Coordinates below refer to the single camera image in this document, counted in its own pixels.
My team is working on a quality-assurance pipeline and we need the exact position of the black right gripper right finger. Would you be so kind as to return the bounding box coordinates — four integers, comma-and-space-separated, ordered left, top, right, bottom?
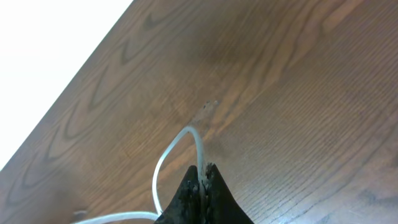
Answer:
205, 163, 253, 224

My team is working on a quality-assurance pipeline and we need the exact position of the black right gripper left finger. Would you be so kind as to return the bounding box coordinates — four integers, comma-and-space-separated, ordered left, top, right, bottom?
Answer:
154, 166, 200, 224

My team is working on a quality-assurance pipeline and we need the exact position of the white usb cable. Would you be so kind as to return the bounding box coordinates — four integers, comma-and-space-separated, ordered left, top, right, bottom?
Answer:
71, 125, 208, 224

